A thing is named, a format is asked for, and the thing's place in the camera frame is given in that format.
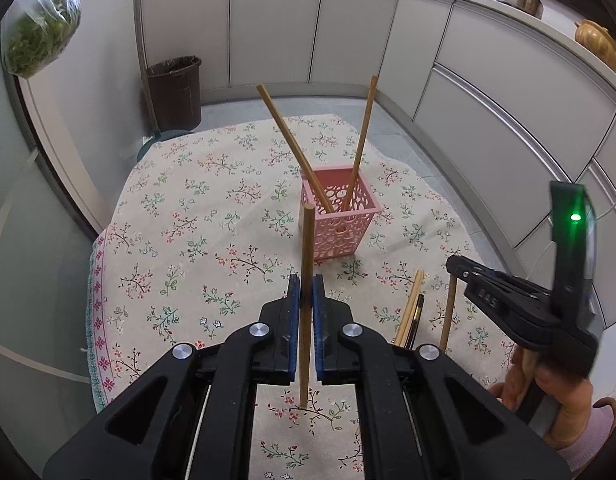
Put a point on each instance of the plastic bag of greens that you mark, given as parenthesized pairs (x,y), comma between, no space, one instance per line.
(38,40)

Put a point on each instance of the person's right hand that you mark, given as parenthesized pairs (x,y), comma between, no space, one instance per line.
(567,410)

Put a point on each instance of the dark brown trash bin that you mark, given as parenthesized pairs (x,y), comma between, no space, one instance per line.
(174,95)

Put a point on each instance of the pink perforated plastic basket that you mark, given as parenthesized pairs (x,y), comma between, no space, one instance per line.
(345,220)

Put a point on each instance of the floral tablecloth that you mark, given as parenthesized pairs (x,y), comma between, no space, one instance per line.
(198,240)

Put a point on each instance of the frosted glass sliding door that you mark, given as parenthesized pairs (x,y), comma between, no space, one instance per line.
(33,285)

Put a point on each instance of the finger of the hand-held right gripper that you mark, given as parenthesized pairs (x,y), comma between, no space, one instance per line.
(482,275)

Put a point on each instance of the black chopstick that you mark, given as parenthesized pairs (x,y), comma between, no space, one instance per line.
(417,317)

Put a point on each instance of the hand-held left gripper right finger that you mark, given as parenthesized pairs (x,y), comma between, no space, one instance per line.
(319,320)

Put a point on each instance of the dark blue round object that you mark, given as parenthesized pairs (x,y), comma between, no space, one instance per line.
(160,142)

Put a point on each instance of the tan bamboo chopstick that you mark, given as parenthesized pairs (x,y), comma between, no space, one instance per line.
(293,145)
(448,310)
(307,240)
(362,140)

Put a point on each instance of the yellow clay pot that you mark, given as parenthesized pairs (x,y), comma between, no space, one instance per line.
(600,42)

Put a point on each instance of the pink clothing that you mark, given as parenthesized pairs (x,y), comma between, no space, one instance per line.
(600,442)

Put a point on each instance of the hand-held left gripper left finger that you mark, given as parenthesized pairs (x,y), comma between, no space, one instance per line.
(294,320)

